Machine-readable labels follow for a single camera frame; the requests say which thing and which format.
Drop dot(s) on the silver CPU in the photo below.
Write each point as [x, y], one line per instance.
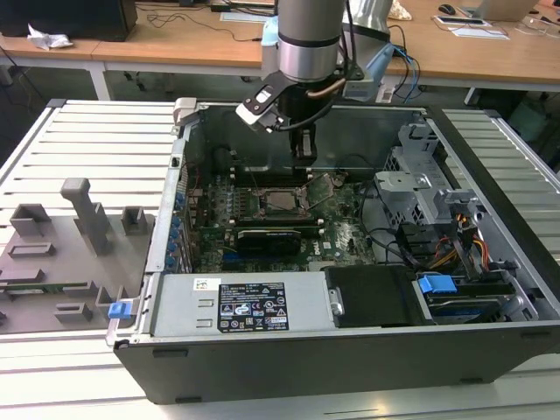
[282, 201]

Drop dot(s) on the metal drive cage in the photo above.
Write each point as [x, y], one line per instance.
[402, 192]

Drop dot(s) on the hard disk in blue carrier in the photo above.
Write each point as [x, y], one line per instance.
[435, 289]

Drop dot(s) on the blue case latch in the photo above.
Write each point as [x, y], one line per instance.
[119, 310]

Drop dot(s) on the grey laptop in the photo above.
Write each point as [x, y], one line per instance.
[503, 9]

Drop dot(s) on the black graphics card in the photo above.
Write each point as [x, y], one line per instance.
[267, 242]

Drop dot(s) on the black computer mouse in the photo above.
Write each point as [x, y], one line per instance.
[447, 9]

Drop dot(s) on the black computer box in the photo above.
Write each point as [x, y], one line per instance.
[65, 17]

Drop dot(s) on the white paper sheet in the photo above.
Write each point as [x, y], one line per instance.
[240, 17]
[477, 31]

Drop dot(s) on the black plastic shroud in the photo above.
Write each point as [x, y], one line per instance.
[372, 297]

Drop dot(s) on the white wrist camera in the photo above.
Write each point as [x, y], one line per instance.
[258, 109]

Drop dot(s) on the silver power supply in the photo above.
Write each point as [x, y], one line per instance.
[184, 306]

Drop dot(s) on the green motherboard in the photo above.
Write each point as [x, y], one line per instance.
[345, 236]

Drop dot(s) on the black PC case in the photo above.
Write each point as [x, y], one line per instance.
[306, 372]

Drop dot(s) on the grey parts rack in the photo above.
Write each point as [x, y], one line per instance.
[44, 262]

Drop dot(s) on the green RAM stick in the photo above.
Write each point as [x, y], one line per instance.
[52, 287]

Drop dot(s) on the crumpled white paper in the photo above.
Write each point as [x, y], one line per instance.
[48, 40]

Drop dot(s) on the wooden desk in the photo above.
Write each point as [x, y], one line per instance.
[44, 54]
[175, 48]

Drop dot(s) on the CPU socket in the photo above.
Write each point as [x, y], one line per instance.
[284, 214]

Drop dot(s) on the black RAM slot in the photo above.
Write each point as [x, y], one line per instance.
[271, 178]
[271, 174]
[271, 170]
[275, 220]
[271, 182]

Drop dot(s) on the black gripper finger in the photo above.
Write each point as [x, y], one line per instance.
[304, 166]

